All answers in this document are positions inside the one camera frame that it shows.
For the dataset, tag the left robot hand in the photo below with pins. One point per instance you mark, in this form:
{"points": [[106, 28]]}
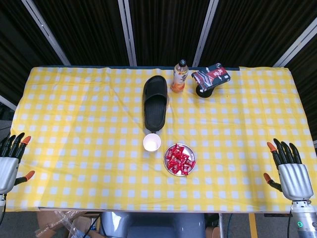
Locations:
{"points": [[7, 171]]}

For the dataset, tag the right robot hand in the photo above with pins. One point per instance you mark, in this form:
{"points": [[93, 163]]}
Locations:
{"points": [[293, 178]]}

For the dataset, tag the red candy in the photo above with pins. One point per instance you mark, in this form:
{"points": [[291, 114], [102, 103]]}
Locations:
{"points": [[184, 169], [177, 147], [175, 171], [191, 163], [182, 162], [178, 156], [170, 155], [171, 166]]}

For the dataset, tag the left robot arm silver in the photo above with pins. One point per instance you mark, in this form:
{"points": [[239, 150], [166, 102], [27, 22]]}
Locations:
{"points": [[1, 201]]}

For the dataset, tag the white paper cup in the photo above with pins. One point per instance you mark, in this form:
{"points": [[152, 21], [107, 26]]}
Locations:
{"points": [[151, 142]]}

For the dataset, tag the yellow table leg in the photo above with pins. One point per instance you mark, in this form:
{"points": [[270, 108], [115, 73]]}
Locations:
{"points": [[252, 225]]}

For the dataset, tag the brown cardboard box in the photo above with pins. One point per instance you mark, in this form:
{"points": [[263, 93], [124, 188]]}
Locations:
{"points": [[45, 220]]}

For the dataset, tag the clear plastic wrap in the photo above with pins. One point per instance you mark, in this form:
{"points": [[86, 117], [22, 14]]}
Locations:
{"points": [[67, 220]]}

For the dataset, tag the yellow white checkered tablecloth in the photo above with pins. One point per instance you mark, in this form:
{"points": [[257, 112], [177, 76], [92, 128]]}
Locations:
{"points": [[74, 111]]}

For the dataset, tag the round metal plate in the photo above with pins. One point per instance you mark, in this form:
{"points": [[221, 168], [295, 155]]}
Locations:
{"points": [[190, 149]]}

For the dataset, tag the black mesh pen holder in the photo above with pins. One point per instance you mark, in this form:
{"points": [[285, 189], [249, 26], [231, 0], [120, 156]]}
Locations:
{"points": [[204, 94]]}

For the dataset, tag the red black book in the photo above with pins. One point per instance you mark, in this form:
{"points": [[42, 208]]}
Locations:
{"points": [[213, 75]]}

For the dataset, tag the grey robot torso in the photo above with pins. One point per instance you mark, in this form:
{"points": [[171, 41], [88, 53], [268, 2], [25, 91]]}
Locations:
{"points": [[153, 225]]}

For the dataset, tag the orange drink plastic bottle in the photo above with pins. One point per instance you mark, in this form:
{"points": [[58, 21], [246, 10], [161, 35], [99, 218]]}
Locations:
{"points": [[179, 79]]}

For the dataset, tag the black rubber slipper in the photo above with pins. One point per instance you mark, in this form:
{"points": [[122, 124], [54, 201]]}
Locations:
{"points": [[154, 111]]}

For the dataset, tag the aluminium frame post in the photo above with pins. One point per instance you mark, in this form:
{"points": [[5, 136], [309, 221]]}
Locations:
{"points": [[205, 32], [128, 32], [7, 102], [46, 32], [297, 44]]}

